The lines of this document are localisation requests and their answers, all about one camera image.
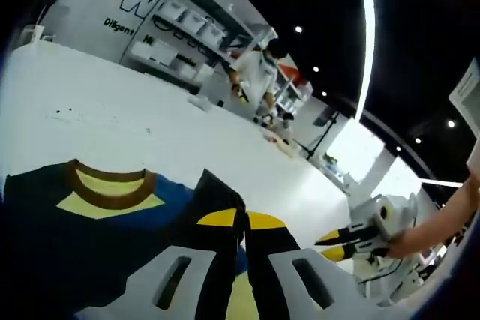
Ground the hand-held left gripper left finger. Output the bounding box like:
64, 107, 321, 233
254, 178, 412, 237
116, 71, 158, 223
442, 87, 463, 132
74, 207, 245, 320

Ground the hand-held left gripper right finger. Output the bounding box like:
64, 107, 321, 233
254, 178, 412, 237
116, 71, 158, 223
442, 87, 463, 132
243, 211, 391, 320

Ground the yellow blue black garment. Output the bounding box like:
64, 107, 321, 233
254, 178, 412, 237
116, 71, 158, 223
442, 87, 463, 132
3, 158, 260, 320

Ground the person's right hand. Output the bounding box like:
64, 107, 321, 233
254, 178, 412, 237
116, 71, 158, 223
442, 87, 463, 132
385, 228, 425, 259

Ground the black tripod stand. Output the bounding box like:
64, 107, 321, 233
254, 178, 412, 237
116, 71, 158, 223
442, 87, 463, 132
295, 106, 341, 160

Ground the white shelf unit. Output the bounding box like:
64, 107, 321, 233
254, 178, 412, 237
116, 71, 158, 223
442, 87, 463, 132
279, 68, 314, 111

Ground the small white cloth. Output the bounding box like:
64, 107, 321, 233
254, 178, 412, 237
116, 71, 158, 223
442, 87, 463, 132
187, 94, 211, 111

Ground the white ceiling light strip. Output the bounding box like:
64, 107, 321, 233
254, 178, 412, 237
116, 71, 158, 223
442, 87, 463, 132
352, 0, 377, 122

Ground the grey metal shelf rack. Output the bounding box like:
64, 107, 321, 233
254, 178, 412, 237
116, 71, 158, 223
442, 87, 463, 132
119, 0, 277, 92

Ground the group of white storage bins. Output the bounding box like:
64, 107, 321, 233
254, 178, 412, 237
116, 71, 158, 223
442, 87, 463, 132
130, 0, 226, 77

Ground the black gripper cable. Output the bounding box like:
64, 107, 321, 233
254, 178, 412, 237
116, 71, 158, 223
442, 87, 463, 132
355, 259, 404, 286

